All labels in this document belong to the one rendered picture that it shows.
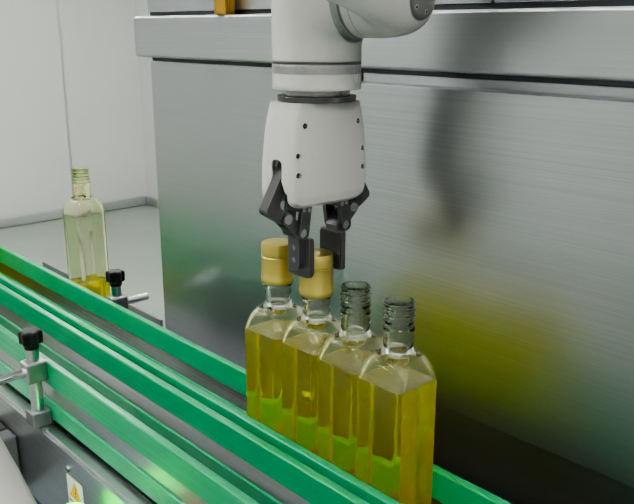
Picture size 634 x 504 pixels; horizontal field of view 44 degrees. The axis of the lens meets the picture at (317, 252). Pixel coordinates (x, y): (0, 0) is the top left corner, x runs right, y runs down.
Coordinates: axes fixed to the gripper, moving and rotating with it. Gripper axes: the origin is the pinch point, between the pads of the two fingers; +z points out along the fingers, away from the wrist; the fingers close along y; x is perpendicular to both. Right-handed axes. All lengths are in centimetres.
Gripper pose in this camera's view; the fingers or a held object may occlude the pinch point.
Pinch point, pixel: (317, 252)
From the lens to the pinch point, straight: 79.4
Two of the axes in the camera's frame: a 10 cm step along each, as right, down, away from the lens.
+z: 0.0, 9.6, 2.7
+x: 6.6, 2.0, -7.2
